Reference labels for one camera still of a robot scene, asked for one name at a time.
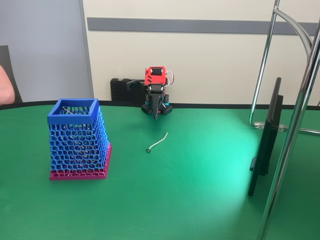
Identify blue and magenta mesh basket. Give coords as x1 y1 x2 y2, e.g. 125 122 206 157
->
47 98 113 181

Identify black plastic tool case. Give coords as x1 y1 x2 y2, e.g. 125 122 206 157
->
110 78 148 102

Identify green table cloth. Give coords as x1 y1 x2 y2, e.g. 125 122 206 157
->
0 99 320 240

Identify clear plastic clip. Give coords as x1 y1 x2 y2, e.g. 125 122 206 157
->
253 121 286 132

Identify black monitor on stand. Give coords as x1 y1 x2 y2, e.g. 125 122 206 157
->
247 77 285 198

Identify chrome tube stand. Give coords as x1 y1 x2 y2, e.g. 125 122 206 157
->
248 0 320 240

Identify dark chair backrest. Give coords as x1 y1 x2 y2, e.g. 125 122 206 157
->
0 45 23 105

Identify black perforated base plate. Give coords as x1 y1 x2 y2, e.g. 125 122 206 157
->
141 101 174 116

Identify small gripper camera board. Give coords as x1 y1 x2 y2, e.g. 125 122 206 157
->
126 79 144 92

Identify grey wall rail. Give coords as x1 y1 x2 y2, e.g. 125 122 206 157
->
86 16 313 36

